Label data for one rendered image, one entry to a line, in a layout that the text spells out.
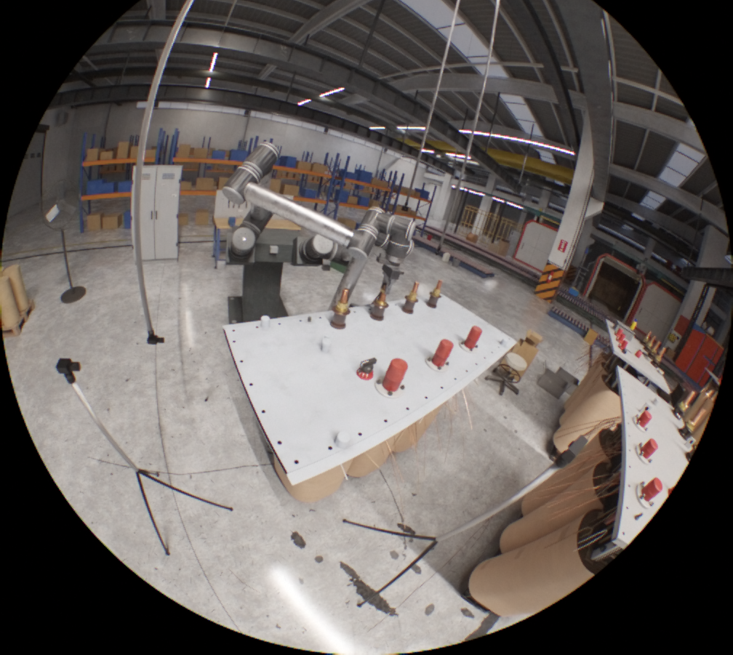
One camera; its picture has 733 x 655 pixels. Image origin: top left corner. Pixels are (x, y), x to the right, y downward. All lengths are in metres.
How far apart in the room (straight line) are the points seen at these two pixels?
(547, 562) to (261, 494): 1.87
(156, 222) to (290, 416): 4.95
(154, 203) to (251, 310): 3.04
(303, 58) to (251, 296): 5.93
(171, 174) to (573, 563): 6.27
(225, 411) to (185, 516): 1.09
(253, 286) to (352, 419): 2.67
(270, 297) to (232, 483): 2.33
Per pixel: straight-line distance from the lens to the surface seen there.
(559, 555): 1.55
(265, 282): 3.33
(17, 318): 4.95
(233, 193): 1.35
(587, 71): 4.38
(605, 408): 3.11
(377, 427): 0.89
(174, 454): 2.42
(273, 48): 7.12
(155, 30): 7.27
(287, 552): 2.07
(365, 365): 0.99
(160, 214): 5.40
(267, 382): 0.95
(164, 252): 5.60
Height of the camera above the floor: 2.06
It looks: 23 degrees down
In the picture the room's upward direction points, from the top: 15 degrees clockwise
